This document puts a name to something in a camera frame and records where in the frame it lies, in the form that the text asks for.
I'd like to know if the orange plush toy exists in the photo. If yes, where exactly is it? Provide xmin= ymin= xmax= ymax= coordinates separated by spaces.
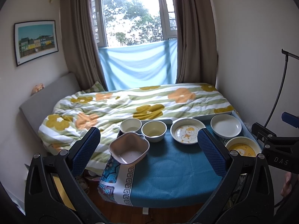
xmin=31 ymin=83 xmax=45 ymax=95

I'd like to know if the blue patterned tablecloth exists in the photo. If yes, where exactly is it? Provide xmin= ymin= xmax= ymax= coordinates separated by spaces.
xmin=98 ymin=118 xmax=260 ymax=207

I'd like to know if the floral striped duvet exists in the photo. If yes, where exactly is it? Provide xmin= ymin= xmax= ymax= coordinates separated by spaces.
xmin=37 ymin=82 xmax=235 ymax=176

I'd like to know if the pink square bowl with handles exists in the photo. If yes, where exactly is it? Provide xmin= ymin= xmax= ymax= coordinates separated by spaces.
xmin=109 ymin=133 xmax=150 ymax=165

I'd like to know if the brown left curtain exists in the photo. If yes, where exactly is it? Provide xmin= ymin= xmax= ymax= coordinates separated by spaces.
xmin=60 ymin=0 xmax=107 ymax=91

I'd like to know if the green patterned pillow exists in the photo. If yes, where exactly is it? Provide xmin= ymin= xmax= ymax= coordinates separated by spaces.
xmin=84 ymin=81 xmax=105 ymax=93

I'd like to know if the white framed window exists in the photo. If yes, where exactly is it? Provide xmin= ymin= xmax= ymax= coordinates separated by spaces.
xmin=91 ymin=0 xmax=177 ymax=48

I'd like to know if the duck pattern cream plate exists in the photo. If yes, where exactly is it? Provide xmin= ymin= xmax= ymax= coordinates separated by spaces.
xmin=170 ymin=118 xmax=206 ymax=145

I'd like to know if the light blue window cloth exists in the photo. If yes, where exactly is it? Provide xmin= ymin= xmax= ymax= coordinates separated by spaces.
xmin=99 ymin=39 xmax=177 ymax=91

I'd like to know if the grey bed headboard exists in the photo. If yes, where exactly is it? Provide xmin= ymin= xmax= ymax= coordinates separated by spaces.
xmin=19 ymin=73 xmax=81 ymax=135

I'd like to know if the brown curtain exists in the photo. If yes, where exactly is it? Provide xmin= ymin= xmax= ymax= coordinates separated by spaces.
xmin=174 ymin=0 xmax=217 ymax=85
xmin=60 ymin=0 xmax=107 ymax=91

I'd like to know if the brown right curtain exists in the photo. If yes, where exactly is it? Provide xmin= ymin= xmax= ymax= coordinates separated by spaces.
xmin=174 ymin=0 xmax=217 ymax=85

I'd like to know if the framed town picture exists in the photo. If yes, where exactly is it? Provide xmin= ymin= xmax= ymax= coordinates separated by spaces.
xmin=14 ymin=20 xmax=59 ymax=66

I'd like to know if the right hand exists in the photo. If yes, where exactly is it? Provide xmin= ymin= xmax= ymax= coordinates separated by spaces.
xmin=280 ymin=172 xmax=292 ymax=197

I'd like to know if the cream round bowl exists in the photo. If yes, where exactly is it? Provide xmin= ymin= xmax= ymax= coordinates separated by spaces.
xmin=141 ymin=120 xmax=167 ymax=143
xmin=120 ymin=118 xmax=142 ymax=133

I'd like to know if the black curved stand pole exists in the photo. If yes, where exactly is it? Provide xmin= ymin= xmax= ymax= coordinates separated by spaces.
xmin=263 ymin=49 xmax=299 ymax=128

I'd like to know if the plain white plate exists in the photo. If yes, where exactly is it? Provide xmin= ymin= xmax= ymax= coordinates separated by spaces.
xmin=210 ymin=114 xmax=242 ymax=139

